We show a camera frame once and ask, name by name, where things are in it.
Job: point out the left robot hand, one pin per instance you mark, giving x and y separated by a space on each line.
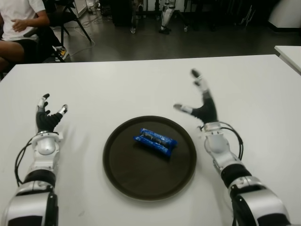
45 122

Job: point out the white display board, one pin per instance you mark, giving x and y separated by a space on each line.
81 8

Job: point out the person in black trousers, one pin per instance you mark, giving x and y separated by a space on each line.
62 53

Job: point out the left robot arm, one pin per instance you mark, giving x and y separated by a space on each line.
44 150

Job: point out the seated person white shirt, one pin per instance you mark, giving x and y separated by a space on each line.
16 16

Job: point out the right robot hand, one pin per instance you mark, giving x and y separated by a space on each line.
208 110

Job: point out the black cabinet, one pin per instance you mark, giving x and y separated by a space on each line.
121 11

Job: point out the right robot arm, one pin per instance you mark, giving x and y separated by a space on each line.
256 202

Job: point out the black office chair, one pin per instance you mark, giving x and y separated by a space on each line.
35 31

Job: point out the white curved panel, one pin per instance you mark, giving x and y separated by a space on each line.
288 11

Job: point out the blue Oreo cookie pack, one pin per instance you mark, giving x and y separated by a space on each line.
155 142

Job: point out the black wheeled stand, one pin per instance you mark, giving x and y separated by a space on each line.
133 23

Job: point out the black folding chair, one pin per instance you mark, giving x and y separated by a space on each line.
70 16

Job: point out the white humanoid robot legs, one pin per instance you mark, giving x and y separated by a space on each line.
165 16

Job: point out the white side table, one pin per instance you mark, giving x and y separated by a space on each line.
290 55

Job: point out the round dark brown tray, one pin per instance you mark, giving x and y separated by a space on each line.
131 174

